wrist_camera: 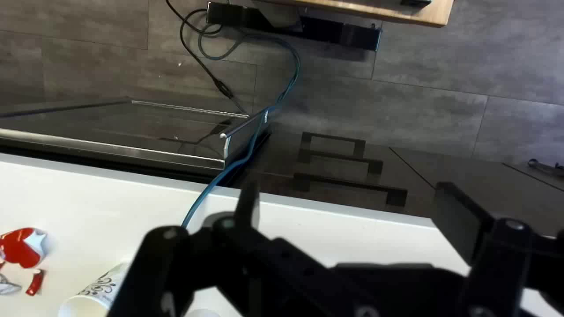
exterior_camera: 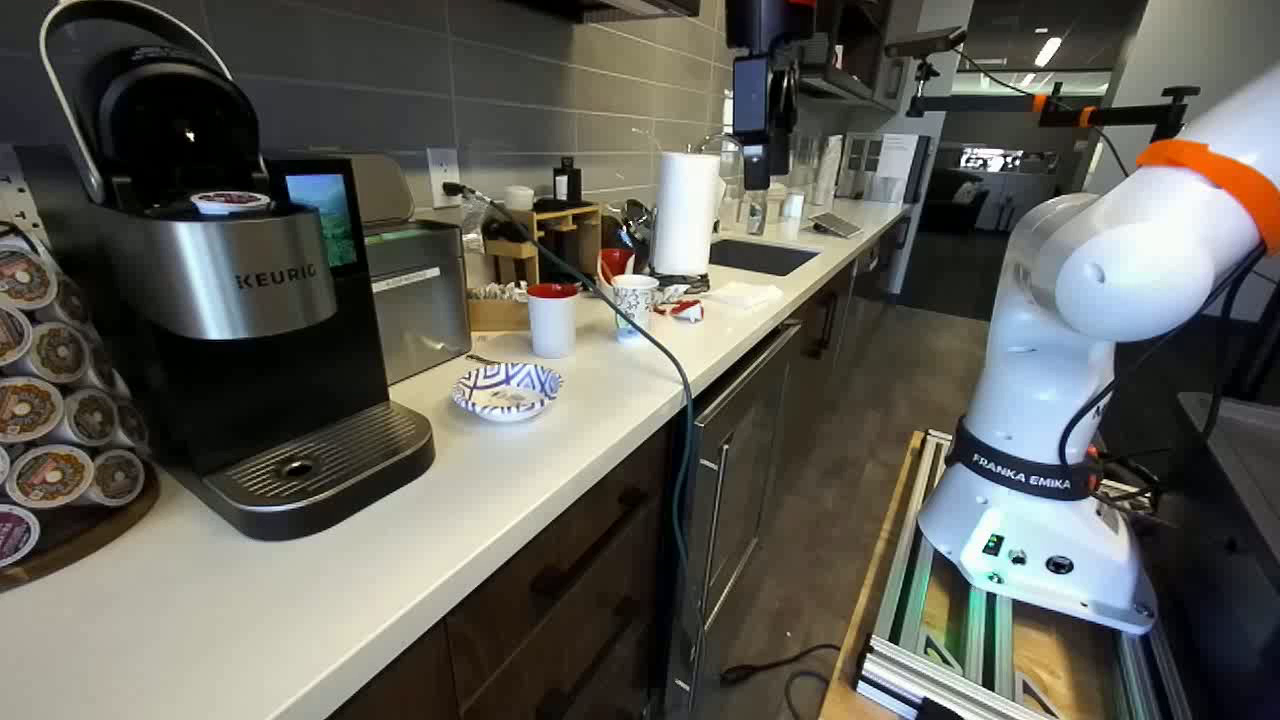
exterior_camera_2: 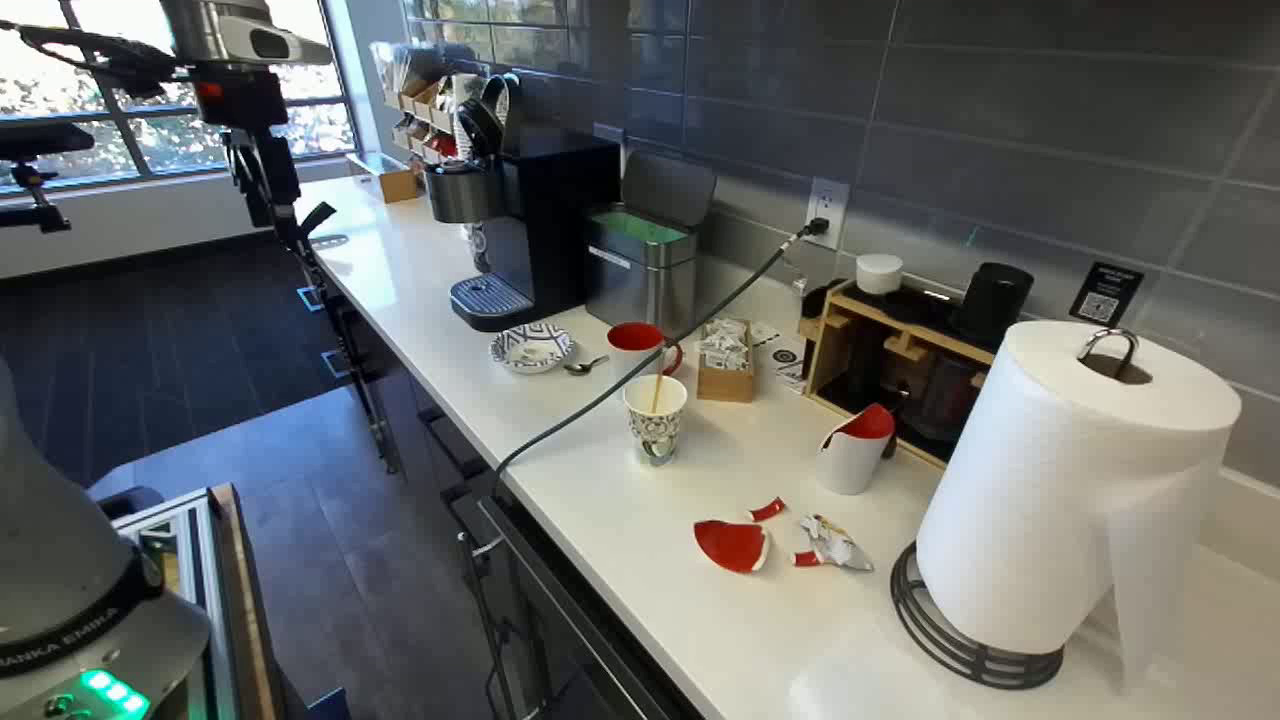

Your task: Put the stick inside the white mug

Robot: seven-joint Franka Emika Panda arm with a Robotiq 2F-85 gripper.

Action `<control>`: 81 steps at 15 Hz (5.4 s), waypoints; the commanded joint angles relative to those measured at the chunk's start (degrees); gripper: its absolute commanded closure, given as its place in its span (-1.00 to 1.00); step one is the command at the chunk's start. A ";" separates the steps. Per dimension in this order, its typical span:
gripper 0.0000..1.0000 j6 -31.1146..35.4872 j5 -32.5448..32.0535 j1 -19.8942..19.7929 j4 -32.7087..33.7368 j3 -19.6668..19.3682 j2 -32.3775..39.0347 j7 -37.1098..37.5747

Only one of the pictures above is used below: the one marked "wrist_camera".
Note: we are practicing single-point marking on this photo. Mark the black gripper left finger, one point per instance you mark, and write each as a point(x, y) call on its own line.
point(258, 271)

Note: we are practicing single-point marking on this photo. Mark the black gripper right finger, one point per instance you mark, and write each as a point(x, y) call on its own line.
point(499, 265)

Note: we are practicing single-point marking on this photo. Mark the red and white figurine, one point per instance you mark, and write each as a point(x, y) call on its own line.
point(23, 248)

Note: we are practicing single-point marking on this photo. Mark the black power strip bar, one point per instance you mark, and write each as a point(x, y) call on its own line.
point(328, 29)

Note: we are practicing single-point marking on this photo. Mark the crumpled silver foil packet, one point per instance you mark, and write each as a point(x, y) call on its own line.
point(7, 288)

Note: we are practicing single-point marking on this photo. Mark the light wooden board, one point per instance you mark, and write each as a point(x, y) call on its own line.
point(411, 12)

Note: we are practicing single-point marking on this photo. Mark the silver metal rail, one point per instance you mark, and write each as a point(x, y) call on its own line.
point(244, 131)

